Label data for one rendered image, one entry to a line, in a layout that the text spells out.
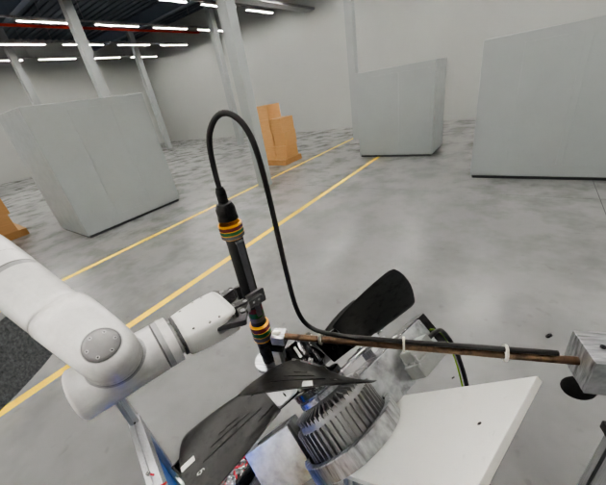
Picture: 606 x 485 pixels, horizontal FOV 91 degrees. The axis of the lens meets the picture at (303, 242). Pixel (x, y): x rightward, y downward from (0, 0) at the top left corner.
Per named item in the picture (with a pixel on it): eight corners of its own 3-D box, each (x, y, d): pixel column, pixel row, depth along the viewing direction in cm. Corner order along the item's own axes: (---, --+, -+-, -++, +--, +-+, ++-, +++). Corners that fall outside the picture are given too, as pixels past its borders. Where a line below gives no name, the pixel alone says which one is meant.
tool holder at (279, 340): (296, 352, 72) (289, 321, 67) (288, 377, 66) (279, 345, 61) (263, 349, 75) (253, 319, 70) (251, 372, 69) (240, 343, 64)
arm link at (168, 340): (161, 349, 57) (176, 340, 58) (176, 376, 50) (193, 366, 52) (143, 316, 53) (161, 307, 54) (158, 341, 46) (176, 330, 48)
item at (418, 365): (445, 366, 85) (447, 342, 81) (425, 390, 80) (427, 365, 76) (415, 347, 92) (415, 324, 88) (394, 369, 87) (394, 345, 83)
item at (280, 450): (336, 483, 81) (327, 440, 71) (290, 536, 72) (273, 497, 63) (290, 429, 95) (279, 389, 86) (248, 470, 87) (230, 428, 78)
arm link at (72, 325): (6, 224, 47) (149, 333, 41) (51, 276, 59) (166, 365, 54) (-66, 261, 41) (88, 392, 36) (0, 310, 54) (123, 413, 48)
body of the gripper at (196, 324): (170, 340, 58) (221, 310, 64) (189, 370, 50) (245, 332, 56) (156, 310, 54) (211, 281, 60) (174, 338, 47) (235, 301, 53)
